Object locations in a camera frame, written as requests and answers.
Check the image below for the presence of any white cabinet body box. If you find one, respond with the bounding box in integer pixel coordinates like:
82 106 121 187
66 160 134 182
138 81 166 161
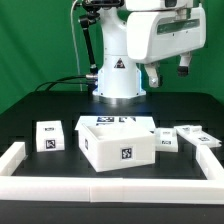
78 118 155 172

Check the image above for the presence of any white cabinet top block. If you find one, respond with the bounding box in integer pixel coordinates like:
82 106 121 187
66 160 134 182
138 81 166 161
36 120 65 152

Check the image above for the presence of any white U-shaped fence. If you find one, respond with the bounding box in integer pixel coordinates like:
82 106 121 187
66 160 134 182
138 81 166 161
0 142 224 205

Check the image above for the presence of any grey thin cable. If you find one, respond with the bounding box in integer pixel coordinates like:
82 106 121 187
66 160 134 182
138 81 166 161
69 0 84 92

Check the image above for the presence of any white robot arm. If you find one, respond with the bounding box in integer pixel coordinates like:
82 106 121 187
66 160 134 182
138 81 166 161
93 0 206 104

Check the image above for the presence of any white cabinet door panel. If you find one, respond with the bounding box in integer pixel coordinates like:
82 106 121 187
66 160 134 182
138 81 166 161
154 128 178 152
174 125 222 148

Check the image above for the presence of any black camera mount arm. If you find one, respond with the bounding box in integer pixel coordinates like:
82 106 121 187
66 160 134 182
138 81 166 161
77 0 125 81

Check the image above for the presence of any black cable bundle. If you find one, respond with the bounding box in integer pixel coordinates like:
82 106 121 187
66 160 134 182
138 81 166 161
35 75 98 92

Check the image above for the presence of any white marker base plate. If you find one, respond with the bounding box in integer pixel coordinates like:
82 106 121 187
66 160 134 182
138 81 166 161
75 116 156 131

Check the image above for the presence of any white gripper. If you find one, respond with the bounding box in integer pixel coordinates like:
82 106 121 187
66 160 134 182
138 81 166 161
127 7 206 88

